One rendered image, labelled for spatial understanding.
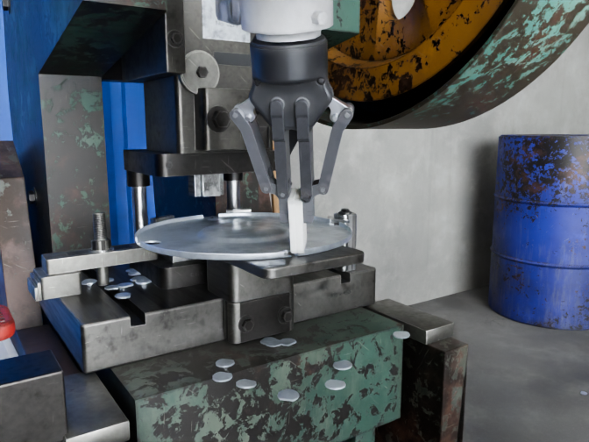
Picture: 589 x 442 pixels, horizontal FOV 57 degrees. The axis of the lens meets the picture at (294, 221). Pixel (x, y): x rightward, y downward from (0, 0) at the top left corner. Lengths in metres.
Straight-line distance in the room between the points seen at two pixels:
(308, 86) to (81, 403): 0.40
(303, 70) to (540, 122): 3.15
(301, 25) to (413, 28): 0.52
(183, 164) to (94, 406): 0.32
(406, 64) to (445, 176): 2.04
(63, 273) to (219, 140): 0.27
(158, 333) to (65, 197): 0.35
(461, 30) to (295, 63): 0.42
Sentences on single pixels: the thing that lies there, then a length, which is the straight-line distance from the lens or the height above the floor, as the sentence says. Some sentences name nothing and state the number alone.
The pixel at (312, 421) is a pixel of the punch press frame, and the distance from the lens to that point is 0.76.
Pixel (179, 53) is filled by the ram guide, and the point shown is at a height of 1.01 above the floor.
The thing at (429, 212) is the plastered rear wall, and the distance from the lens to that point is 2.91.
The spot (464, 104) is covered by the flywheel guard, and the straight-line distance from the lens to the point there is 0.94.
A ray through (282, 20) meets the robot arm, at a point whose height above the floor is 1.02.
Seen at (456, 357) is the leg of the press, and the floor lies 0.61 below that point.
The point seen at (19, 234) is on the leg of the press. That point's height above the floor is 0.75.
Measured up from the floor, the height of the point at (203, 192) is 0.83.
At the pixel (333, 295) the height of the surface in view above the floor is 0.68.
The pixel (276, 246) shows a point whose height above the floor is 0.78.
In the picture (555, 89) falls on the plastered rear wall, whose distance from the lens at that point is 3.74.
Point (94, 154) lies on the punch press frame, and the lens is 0.97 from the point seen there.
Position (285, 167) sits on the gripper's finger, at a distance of 0.58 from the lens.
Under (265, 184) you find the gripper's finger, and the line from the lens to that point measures 0.59.
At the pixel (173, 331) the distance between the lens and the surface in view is 0.71.
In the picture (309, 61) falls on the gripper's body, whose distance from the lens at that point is 0.52.
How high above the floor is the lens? 0.93
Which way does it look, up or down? 10 degrees down
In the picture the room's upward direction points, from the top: straight up
